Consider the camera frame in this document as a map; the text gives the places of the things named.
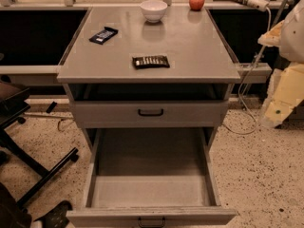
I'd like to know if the black shoe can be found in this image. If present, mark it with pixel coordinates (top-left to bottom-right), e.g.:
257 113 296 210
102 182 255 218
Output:
30 200 72 228

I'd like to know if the black office chair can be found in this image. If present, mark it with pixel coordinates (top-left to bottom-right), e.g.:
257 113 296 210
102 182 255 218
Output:
0 74 80 211

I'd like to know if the open grey middle drawer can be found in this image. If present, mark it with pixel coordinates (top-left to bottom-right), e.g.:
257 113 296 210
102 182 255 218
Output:
67 128 237 228

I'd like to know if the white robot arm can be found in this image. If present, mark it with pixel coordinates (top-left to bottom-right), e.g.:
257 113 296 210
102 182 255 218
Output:
257 0 304 127

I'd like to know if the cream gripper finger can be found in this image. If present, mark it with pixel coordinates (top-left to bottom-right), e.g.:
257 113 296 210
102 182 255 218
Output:
260 63 304 127

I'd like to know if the grey drawer cabinet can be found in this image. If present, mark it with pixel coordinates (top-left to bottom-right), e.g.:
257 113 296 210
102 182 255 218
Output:
58 6 240 143

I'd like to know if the red apple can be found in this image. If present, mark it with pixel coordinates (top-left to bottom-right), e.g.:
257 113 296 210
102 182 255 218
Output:
189 0 205 10

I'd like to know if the white ceramic bowl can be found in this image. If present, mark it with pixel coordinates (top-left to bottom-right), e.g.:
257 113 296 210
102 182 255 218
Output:
140 0 167 23

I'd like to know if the dark chocolate rxbar wrapper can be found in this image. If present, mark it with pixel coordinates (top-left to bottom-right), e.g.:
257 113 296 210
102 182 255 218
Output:
132 55 170 69

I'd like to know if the closed grey upper drawer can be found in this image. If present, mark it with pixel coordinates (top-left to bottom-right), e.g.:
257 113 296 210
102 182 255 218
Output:
69 100 228 128

